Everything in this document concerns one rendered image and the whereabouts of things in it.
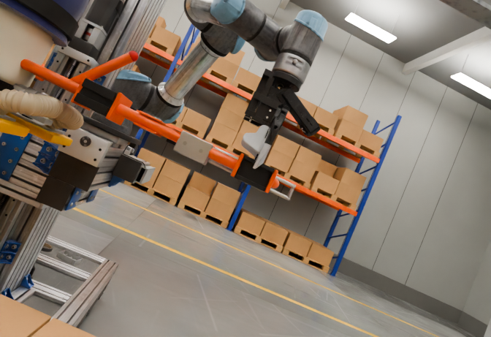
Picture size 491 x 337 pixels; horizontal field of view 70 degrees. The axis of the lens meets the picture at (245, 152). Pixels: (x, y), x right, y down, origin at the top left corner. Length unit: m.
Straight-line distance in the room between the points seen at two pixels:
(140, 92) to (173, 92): 0.12
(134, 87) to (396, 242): 10.22
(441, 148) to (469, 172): 1.15
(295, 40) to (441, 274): 11.53
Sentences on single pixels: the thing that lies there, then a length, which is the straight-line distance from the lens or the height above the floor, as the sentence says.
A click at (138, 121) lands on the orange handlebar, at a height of 1.08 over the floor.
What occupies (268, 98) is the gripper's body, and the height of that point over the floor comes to 1.23.
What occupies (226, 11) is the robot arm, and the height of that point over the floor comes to 1.37.
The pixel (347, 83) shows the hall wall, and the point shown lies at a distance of 10.44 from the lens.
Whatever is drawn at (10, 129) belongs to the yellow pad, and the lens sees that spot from 0.75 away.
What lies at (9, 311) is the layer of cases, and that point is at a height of 0.54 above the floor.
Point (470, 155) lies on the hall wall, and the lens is 12.30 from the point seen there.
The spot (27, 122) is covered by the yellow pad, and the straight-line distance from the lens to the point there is 0.91.
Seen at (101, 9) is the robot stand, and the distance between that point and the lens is 1.59.
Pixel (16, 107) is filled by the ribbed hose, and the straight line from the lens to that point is 0.74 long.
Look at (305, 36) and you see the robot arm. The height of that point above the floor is 1.38.
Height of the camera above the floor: 1.05
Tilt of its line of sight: 5 degrees up
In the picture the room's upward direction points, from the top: 25 degrees clockwise
